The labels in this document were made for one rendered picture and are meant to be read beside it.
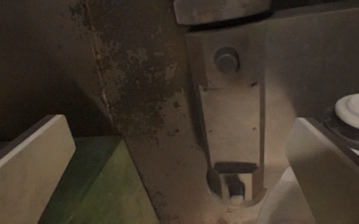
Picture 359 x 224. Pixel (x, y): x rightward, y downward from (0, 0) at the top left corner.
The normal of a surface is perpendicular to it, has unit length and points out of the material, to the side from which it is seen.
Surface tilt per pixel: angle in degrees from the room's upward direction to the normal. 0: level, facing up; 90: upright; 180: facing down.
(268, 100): 0
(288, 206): 114
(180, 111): 0
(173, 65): 0
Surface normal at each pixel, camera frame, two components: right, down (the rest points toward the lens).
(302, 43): -0.18, 0.51
